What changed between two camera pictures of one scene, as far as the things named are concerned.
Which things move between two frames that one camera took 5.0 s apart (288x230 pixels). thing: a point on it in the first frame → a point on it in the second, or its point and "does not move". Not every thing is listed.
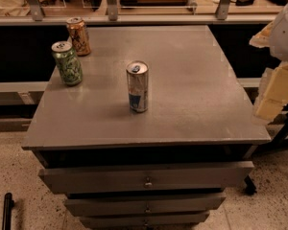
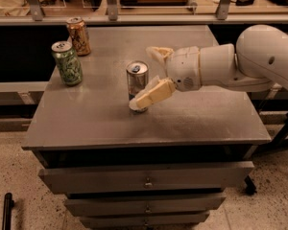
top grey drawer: [145, 177] does not move
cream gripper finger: [262, 38] → [160, 54]
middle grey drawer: [145, 206] does not move
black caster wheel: [251, 187] does not move
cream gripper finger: [280, 88] → [155, 90]
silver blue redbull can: [137, 80] does not move
